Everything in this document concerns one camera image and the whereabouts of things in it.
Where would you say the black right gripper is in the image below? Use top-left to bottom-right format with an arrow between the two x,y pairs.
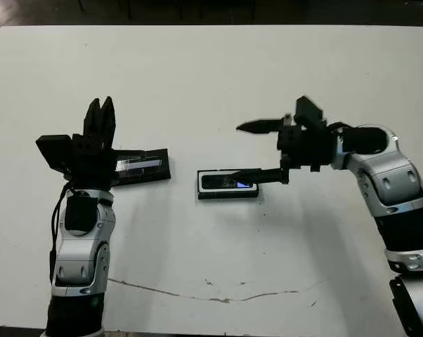
228,112 -> 339,186

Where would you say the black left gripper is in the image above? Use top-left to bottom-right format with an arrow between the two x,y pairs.
63,95 -> 146,193

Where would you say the black slim camera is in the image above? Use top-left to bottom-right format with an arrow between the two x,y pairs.
201,173 -> 257,191

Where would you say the black box lid with window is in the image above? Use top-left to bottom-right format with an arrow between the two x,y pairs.
111,148 -> 173,187

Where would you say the black box base white insert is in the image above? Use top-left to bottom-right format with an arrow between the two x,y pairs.
197,168 -> 261,201

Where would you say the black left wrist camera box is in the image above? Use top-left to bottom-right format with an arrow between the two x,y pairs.
35,134 -> 74,173

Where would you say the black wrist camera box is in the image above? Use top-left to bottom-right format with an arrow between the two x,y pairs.
35,134 -> 74,173
294,95 -> 327,129

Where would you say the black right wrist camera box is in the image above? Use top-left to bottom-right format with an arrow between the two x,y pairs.
294,95 -> 327,129

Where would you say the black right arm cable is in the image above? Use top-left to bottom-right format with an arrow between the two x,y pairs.
329,121 -> 355,141

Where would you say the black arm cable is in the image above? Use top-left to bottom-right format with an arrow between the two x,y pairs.
329,121 -> 355,141
48,180 -> 72,284

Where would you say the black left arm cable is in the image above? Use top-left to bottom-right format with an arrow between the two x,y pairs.
48,180 -> 72,284

